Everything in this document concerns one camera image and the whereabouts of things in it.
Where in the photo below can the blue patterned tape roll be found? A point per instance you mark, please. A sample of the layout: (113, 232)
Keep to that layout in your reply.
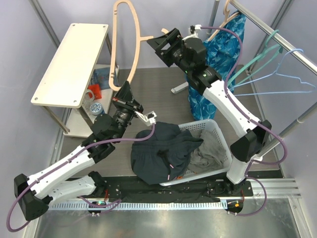
(96, 109)

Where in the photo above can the metal clothes rack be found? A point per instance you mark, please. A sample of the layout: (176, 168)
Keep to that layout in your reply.
(267, 34)

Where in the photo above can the red box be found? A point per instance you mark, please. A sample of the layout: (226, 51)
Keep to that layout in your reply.
(96, 91)

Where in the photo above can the white laundry basket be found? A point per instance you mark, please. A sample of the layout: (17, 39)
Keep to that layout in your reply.
(196, 128)

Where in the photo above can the dark navy shorts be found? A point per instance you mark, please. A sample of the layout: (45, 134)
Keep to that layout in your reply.
(165, 155)

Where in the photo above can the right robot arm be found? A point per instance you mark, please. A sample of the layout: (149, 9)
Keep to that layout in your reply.
(189, 54)

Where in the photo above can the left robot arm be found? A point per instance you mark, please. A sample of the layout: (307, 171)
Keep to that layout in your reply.
(36, 193)

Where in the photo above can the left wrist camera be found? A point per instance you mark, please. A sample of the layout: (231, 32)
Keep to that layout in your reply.
(148, 119)

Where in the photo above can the grey cloth in basket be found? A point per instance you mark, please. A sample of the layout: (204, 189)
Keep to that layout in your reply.
(209, 156)

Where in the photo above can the teal plastic hanger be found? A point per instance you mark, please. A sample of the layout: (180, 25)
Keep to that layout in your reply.
(259, 57)

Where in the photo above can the clear glass mug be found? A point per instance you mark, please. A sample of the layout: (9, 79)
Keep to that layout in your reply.
(88, 99)

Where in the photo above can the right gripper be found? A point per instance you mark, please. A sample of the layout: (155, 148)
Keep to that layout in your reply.
(175, 40)

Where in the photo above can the blue floral shorts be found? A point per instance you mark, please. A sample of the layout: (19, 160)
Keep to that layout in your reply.
(223, 50)

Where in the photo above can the white side shelf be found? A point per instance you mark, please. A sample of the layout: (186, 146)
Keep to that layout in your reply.
(63, 86)

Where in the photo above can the blue book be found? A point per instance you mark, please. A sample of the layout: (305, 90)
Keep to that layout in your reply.
(100, 76)

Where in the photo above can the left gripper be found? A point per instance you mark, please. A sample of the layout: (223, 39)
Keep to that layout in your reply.
(124, 99)

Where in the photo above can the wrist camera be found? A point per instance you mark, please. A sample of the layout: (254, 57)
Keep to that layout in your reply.
(193, 31)
(148, 119)

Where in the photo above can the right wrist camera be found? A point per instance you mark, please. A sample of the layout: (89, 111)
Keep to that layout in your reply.
(193, 31)

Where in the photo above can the beige wooden hanger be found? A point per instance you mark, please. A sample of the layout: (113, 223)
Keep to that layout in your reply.
(227, 19)

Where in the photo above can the light blue hanger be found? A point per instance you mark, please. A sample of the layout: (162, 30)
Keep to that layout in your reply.
(285, 83)

